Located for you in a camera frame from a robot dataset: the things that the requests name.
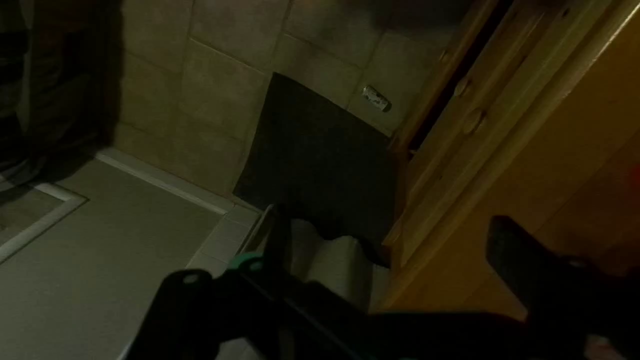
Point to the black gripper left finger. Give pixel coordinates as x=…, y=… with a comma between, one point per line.
x=193, y=313

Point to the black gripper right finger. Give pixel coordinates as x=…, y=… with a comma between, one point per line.
x=567, y=301

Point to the beige curtain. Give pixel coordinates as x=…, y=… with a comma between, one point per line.
x=341, y=266

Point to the wooden dresser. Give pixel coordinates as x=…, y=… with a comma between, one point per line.
x=533, y=147

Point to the dark floor mat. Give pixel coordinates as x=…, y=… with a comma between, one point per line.
x=321, y=167

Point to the small white floor object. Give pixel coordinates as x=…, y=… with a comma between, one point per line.
x=377, y=98

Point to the white door frame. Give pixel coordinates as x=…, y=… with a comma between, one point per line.
x=227, y=233

